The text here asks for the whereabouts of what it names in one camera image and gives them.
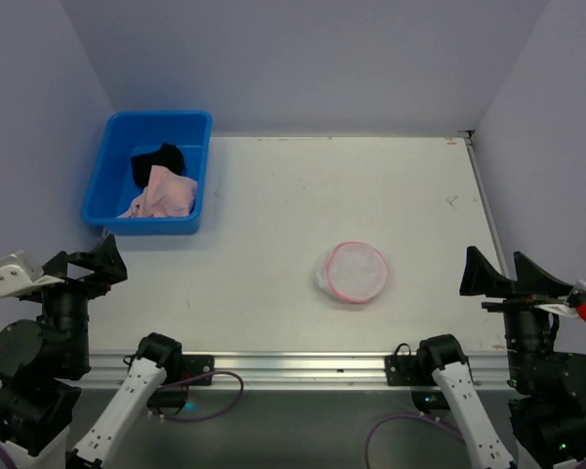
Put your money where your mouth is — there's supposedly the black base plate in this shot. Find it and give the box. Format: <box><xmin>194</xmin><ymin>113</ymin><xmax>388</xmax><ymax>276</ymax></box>
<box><xmin>181</xmin><ymin>355</ymin><xmax>215</xmax><ymax>379</ymax></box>
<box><xmin>384</xmin><ymin>355</ymin><xmax>427</xmax><ymax>387</ymax></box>

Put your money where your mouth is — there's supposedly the blue plastic bin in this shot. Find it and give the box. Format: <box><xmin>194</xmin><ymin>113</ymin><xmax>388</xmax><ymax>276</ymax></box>
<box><xmin>82</xmin><ymin>110</ymin><xmax>212</xmax><ymax>235</ymax></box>

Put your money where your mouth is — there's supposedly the white mesh laundry bag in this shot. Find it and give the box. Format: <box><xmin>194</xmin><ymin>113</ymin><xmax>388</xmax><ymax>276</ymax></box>
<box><xmin>314</xmin><ymin>241</ymin><xmax>389</xmax><ymax>304</ymax></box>

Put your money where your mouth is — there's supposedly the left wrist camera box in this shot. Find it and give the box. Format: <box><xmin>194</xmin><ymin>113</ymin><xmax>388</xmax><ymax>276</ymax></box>
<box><xmin>0</xmin><ymin>250</ymin><xmax>64</xmax><ymax>298</ymax></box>

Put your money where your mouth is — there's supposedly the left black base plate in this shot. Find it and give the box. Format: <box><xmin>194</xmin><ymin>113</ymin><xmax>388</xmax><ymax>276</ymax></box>
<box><xmin>181</xmin><ymin>355</ymin><xmax>215</xmax><ymax>379</ymax></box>

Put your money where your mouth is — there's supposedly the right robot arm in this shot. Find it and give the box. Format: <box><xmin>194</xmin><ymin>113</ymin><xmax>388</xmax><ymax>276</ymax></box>
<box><xmin>416</xmin><ymin>246</ymin><xmax>586</xmax><ymax>468</ymax></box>

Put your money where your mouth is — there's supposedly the pink bra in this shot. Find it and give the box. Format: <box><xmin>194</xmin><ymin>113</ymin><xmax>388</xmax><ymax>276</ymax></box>
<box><xmin>119</xmin><ymin>165</ymin><xmax>198</xmax><ymax>218</ymax></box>

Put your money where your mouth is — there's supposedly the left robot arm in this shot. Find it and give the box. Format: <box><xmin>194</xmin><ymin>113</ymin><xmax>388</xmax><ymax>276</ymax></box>
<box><xmin>0</xmin><ymin>234</ymin><xmax>183</xmax><ymax>468</ymax></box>

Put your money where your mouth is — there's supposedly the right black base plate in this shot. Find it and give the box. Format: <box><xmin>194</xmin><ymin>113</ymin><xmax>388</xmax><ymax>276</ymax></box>
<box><xmin>384</xmin><ymin>355</ymin><xmax>427</xmax><ymax>387</ymax></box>

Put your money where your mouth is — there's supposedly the black bra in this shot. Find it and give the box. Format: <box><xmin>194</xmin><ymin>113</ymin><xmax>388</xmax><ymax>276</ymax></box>
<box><xmin>131</xmin><ymin>143</ymin><xmax>186</xmax><ymax>189</ymax></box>

